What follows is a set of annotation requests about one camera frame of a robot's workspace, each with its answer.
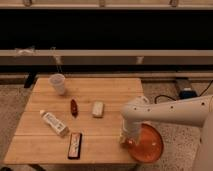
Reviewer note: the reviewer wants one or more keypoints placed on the blue power adapter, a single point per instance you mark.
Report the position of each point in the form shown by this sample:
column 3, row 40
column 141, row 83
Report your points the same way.
column 187, row 93

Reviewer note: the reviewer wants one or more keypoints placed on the dark red small object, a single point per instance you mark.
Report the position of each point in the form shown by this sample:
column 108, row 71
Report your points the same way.
column 74, row 108

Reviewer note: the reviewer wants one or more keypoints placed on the long wooden bench rail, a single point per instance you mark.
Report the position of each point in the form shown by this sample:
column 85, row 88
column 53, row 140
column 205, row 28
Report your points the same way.
column 107, row 57

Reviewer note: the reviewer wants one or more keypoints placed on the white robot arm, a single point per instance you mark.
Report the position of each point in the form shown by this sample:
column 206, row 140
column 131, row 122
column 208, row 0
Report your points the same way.
column 196, row 111

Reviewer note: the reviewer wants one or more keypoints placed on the white tube with label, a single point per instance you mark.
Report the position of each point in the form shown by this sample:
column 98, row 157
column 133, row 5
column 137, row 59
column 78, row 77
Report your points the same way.
column 50, row 119

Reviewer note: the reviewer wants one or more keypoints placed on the white sponge block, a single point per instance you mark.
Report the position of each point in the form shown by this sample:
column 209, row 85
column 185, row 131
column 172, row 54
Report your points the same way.
column 98, row 109

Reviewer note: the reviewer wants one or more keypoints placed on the orange ceramic bowl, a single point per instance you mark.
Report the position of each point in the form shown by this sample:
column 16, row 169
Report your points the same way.
column 150, row 146

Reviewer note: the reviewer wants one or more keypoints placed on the dark rectangular candy bar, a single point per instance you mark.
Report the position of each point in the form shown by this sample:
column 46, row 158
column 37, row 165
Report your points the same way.
column 75, row 146

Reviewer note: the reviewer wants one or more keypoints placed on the clear plastic cup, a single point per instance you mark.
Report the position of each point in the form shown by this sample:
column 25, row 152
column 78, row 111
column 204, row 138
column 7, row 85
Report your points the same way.
column 57, row 81

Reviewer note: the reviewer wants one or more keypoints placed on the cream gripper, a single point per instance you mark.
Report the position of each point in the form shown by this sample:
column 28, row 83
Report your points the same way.
column 126, row 141

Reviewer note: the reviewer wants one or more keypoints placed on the wooden table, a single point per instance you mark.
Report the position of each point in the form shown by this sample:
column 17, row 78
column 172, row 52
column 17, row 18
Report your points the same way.
column 35, row 142

